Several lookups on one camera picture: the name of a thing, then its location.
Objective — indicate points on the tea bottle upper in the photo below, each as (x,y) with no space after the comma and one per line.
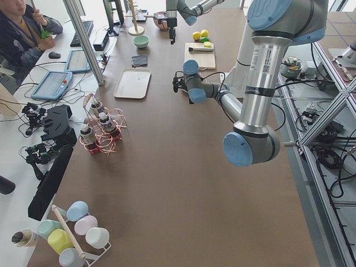
(96,108)

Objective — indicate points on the yellow lemon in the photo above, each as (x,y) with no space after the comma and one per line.
(204,33)
(196,36)

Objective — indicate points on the tea bottle lower left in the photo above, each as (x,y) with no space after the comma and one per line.
(106,122)

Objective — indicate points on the yellow lemon lower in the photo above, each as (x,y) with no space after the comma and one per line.
(204,33)

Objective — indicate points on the aluminium frame post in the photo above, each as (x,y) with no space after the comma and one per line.
(75,17)

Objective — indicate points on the steel muddler black tip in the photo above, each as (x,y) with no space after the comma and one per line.
(200,49)

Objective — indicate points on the mint green cup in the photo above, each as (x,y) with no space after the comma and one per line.
(46,227)

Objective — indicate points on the tea bottle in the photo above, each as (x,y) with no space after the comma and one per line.
(106,122)
(87,134)
(96,108)

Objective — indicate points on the wooden cutting board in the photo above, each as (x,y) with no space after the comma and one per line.
(205,60)

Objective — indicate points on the pink bowl of ice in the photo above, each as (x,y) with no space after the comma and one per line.
(160,21)

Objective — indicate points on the black computer mouse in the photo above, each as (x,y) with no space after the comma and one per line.
(54,55)

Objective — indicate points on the seated person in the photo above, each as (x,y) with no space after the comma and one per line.
(25,34)

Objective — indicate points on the yellow cup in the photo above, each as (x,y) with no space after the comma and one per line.
(59,241)

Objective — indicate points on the half cut lemon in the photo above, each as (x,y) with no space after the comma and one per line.
(207,44)

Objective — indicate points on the yellow lemon upper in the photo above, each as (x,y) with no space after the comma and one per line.
(196,36)

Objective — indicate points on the blue teach pendant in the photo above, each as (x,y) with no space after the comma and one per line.
(52,86)
(77,62)

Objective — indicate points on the blue teach pendant lower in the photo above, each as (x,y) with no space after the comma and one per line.
(52,86)

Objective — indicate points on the tea bottle lower right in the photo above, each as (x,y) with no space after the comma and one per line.
(87,134)

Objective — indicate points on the grey blue cup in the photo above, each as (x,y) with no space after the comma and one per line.
(70,258)

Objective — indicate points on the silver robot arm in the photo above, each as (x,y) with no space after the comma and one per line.
(272,27)
(189,14)

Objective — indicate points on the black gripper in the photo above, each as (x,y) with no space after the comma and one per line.
(181,82)
(172,22)

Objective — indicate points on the white rack with cups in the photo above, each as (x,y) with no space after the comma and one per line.
(85,251)

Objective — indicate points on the light blue cup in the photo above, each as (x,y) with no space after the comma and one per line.
(77,210)

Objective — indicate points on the cream rabbit tray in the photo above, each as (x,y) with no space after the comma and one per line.
(133,83)

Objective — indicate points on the pink cup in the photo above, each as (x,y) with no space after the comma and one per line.
(83,225)

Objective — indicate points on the green lime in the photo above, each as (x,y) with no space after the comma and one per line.
(204,39)

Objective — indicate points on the paper coffee cup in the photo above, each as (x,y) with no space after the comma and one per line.
(25,237)

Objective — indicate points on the copper wire bottle rack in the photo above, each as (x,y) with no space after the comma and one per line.
(102,129)

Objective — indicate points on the wooden cup stand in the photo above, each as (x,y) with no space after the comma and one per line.
(135,30)

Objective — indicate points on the blue teach pendant upper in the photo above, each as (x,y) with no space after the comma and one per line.
(77,62)

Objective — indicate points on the grey folded cloth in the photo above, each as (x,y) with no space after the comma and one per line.
(139,61)

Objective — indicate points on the green ceramic bowl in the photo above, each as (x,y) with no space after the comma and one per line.
(141,41)

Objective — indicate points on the white cup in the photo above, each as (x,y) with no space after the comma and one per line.
(97,237)

